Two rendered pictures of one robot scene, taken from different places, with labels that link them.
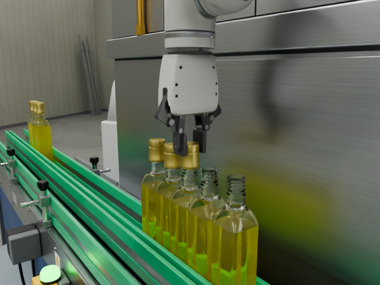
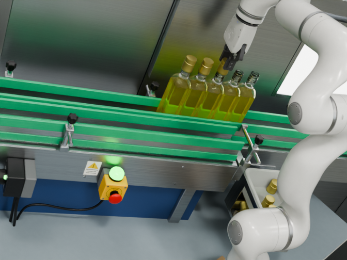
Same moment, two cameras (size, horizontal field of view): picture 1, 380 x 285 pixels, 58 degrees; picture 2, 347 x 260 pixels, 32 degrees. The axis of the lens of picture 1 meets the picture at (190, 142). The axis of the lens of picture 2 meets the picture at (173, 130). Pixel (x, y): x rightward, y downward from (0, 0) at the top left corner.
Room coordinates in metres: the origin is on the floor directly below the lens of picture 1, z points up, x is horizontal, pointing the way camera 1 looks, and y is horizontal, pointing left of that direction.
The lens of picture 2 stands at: (0.43, 1.65, 2.25)
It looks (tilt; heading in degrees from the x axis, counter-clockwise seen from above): 37 degrees down; 278
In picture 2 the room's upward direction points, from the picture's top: 25 degrees clockwise
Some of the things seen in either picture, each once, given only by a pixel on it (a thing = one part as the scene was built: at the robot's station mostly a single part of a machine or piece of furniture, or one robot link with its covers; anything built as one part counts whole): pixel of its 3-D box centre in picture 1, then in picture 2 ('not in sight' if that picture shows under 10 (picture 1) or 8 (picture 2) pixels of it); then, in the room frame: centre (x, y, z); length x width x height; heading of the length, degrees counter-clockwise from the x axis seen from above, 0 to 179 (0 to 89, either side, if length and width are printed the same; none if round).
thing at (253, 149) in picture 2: not in sight; (249, 146); (0.40, 0.02, 1.12); 0.17 x 0.03 x 0.12; 127
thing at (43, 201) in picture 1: (35, 206); (68, 139); (0.86, 0.41, 1.11); 0.07 x 0.04 x 0.13; 127
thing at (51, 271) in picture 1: (50, 273); (116, 173); (0.71, 0.32, 1.01); 0.05 x 0.05 x 0.03
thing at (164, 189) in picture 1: (173, 228); (188, 103); (0.64, 0.03, 1.16); 0.06 x 0.06 x 0.21; 36
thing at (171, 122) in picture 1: (174, 137); (232, 63); (0.57, 0.03, 1.36); 0.03 x 0.03 x 0.07; 36
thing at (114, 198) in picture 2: not in sight; (114, 196); (0.68, 0.36, 0.96); 0.04 x 0.03 x 0.04; 37
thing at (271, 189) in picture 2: not in sight; (273, 186); (0.26, -0.07, 0.96); 0.04 x 0.04 x 0.04
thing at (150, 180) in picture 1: (158, 219); (172, 101); (0.69, 0.07, 1.16); 0.06 x 0.06 x 0.21; 38
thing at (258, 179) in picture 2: not in sight; (270, 201); (0.25, 0.03, 0.97); 0.22 x 0.17 x 0.09; 127
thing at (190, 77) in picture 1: (189, 80); (241, 31); (0.59, 0.00, 1.45); 0.10 x 0.07 x 0.11; 126
